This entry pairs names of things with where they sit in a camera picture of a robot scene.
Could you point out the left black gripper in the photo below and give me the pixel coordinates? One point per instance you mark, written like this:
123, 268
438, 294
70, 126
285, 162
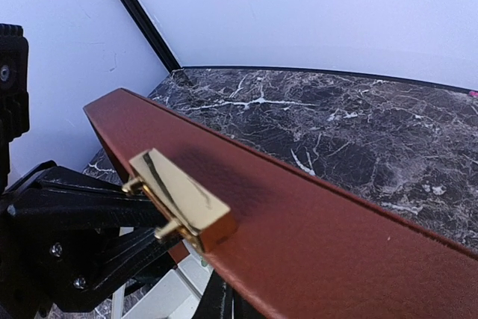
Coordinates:
60, 242

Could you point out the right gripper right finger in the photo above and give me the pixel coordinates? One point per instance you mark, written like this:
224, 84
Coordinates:
243, 310

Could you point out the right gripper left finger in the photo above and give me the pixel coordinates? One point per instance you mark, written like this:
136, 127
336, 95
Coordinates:
217, 299

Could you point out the red wooden jewelry box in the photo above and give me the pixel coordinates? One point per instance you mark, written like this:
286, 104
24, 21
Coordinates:
291, 245

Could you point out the left black frame post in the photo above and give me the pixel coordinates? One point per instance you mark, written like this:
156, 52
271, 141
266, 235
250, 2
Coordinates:
151, 34

